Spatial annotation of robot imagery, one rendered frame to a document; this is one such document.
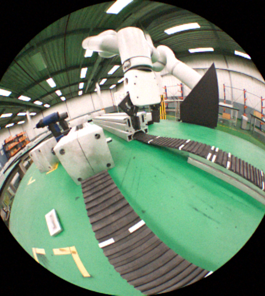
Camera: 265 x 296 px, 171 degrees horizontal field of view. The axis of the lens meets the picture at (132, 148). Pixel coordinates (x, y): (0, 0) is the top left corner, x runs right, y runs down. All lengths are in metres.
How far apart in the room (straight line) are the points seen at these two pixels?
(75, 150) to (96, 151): 0.04
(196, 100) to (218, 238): 0.51
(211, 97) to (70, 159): 0.56
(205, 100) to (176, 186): 0.44
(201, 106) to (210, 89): 0.10
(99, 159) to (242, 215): 0.28
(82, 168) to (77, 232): 0.12
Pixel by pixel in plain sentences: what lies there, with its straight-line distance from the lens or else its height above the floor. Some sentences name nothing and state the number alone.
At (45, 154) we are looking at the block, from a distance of 0.36.
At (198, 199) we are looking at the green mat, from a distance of 0.15.
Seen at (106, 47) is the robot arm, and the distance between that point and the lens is 0.42.
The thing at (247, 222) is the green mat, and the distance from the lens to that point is 0.20.
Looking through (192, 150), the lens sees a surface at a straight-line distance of 0.19.
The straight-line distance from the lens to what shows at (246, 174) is 0.20.
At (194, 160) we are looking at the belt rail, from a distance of 0.19.
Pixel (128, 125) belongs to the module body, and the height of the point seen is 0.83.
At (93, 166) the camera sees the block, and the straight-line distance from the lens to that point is 0.19.
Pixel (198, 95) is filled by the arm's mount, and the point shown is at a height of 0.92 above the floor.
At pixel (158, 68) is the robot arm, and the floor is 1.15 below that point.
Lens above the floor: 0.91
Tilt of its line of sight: 29 degrees down
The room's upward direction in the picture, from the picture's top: 11 degrees counter-clockwise
